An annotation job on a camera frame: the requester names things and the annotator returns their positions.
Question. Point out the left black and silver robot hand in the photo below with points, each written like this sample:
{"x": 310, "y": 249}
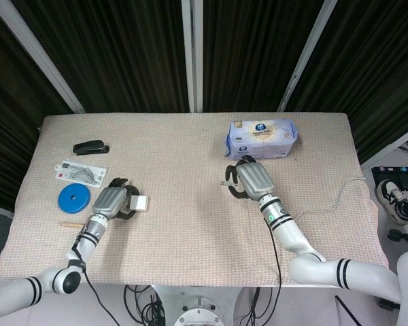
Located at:
{"x": 110, "y": 200}

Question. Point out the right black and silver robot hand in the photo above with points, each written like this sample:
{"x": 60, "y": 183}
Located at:
{"x": 255, "y": 178}

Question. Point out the white charger block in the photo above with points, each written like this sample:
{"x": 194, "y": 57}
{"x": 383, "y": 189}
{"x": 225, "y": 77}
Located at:
{"x": 140, "y": 202}

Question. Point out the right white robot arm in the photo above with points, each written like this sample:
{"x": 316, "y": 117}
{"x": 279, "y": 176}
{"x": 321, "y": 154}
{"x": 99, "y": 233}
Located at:
{"x": 292, "y": 234}

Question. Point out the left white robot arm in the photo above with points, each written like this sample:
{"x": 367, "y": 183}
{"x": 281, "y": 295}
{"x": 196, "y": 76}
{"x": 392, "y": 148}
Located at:
{"x": 85, "y": 242}

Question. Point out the pale blue tissue pack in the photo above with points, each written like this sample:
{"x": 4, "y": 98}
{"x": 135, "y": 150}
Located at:
{"x": 262, "y": 139}

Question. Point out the clear packet with printed card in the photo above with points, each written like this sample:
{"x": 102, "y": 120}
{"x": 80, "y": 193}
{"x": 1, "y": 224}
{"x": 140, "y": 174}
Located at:
{"x": 81, "y": 173}

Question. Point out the blue round disc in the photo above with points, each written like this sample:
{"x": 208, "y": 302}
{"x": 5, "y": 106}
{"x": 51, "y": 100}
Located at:
{"x": 68, "y": 203}

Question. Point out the brown wooden stick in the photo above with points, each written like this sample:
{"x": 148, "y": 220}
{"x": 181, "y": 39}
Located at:
{"x": 71, "y": 224}

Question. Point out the black stapler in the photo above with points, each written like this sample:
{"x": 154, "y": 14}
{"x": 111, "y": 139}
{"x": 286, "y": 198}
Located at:
{"x": 88, "y": 147}

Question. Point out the beige waffle tablecloth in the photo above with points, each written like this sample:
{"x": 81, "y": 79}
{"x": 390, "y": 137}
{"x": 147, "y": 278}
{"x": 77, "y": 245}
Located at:
{"x": 190, "y": 244}

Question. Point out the dark pleated curtain panel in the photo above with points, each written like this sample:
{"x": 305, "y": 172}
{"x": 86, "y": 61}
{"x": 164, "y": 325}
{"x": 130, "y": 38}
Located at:
{"x": 7, "y": 102}
{"x": 248, "y": 51}
{"x": 377, "y": 61}
{"x": 122, "y": 51}

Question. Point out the white and black sneaker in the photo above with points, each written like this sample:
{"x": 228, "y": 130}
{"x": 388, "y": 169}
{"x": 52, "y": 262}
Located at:
{"x": 392, "y": 200}

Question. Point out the black chair caster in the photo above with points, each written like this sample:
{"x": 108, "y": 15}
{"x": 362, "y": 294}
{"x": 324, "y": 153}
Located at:
{"x": 396, "y": 235}
{"x": 387, "y": 304}

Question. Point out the black slanted rod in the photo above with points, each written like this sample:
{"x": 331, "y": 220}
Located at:
{"x": 348, "y": 310}

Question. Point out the white metal frame post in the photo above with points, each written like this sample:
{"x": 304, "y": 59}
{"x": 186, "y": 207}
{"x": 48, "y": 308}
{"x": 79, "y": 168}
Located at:
{"x": 306, "y": 57}
{"x": 41, "y": 57}
{"x": 391, "y": 146}
{"x": 192, "y": 54}

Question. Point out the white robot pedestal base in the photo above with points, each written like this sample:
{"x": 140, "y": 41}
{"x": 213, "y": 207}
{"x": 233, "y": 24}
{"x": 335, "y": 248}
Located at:
{"x": 199, "y": 314}

